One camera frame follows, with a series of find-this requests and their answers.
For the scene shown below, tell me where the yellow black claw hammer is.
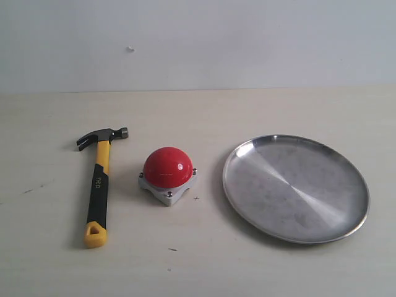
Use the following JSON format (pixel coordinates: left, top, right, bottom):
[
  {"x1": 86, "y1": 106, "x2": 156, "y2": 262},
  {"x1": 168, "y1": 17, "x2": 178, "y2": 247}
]
[{"x1": 76, "y1": 127, "x2": 129, "y2": 248}]

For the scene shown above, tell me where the round stainless steel plate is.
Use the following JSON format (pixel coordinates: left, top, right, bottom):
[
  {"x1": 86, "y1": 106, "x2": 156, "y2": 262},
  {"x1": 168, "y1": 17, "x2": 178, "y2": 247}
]
[{"x1": 222, "y1": 134, "x2": 371, "y2": 245}]

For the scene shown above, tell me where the red dome push button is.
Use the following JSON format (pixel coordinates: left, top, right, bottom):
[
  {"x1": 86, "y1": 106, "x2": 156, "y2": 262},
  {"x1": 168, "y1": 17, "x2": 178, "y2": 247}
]
[{"x1": 138, "y1": 147, "x2": 197, "y2": 207}]

